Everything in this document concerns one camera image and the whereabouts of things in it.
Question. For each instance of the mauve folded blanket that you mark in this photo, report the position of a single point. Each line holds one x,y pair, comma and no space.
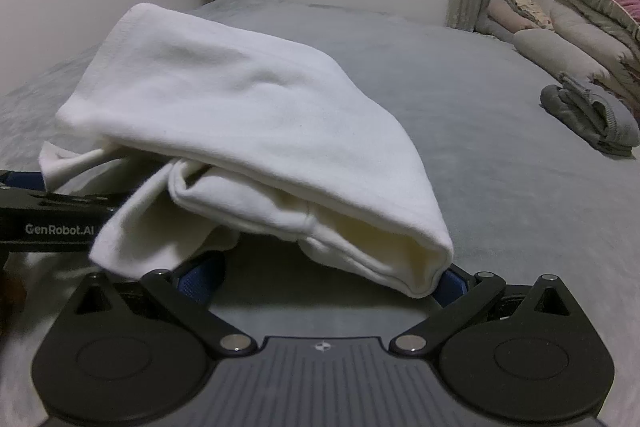
505,14

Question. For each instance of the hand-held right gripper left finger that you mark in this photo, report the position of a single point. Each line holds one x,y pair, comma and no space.
202,279

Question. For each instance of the grey folded garment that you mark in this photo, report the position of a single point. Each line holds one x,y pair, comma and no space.
585,112

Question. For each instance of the grey bed blanket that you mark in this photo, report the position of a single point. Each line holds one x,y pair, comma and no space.
475,147

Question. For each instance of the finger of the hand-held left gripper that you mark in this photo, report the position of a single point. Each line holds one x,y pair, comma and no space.
25,182

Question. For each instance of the stack of folded quilts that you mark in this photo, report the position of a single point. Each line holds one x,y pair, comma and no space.
595,32

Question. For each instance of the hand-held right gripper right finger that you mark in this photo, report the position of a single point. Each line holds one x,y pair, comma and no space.
454,286

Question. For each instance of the white t-shirt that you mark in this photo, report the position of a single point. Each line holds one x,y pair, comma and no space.
225,107

